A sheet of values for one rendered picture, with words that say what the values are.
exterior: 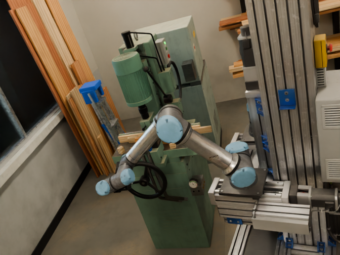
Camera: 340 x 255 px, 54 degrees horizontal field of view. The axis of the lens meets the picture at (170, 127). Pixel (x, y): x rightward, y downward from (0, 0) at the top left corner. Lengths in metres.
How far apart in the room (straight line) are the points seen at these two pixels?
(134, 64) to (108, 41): 2.67
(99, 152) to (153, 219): 1.45
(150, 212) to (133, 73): 1.05
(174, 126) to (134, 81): 0.70
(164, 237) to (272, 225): 1.12
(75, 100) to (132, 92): 1.54
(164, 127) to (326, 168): 0.85
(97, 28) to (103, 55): 0.37
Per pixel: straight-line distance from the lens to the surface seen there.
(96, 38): 4.73
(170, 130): 1.44
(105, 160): 3.82
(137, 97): 2.09
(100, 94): 3.16
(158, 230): 2.64
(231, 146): 1.73
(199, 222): 2.50
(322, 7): 3.91
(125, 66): 2.02
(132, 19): 4.52
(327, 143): 1.75
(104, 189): 1.69
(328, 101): 1.63
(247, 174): 1.59
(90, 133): 3.68
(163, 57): 2.33
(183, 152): 2.12
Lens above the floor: 1.97
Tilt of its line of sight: 27 degrees down
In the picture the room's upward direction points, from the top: 17 degrees counter-clockwise
